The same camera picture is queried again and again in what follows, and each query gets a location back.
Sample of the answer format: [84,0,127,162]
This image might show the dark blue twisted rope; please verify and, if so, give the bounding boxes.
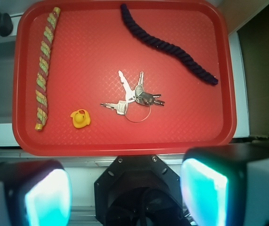
[120,3,219,86]

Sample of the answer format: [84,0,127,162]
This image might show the red green yellow twisted rope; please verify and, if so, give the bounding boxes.
[34,7,62,132]

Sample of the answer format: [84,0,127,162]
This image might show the yellow rubber duck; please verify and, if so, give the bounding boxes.
[70,109,91,129]

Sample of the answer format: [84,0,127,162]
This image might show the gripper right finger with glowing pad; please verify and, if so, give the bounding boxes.
[180,143,269,226]

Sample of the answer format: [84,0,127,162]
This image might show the red plastic tray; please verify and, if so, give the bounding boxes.
[12,0,236,156]

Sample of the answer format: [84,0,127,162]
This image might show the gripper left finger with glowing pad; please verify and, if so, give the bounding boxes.
[0,160,72,226]

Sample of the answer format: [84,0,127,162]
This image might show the silver keys on ring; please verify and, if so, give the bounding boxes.
[100,70,165,123]

